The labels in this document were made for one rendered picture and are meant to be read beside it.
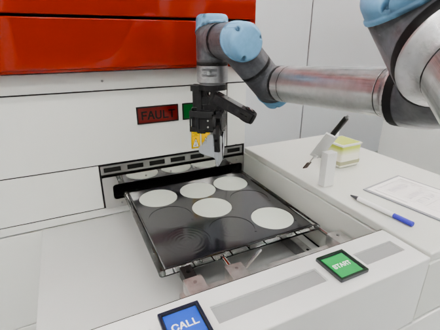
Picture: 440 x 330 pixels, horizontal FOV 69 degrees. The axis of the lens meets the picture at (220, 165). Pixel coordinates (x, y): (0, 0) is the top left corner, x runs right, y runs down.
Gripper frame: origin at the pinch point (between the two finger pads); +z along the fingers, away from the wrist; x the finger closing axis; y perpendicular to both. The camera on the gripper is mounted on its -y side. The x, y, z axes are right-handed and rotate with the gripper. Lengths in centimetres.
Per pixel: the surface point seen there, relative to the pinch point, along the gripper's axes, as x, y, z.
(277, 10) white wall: -208, -5, -53
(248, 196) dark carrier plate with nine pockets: 0.3, -7.8, 9.3
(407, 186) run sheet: 1.4, -45.5, 2.4
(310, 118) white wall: -237, -41, 40
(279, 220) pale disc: 11.4, -16.4, 9.3
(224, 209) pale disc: 9.1, -2.8, 9.3
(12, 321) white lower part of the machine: 22, 55, 44
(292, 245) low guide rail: 11.9, -19.7, 15.5
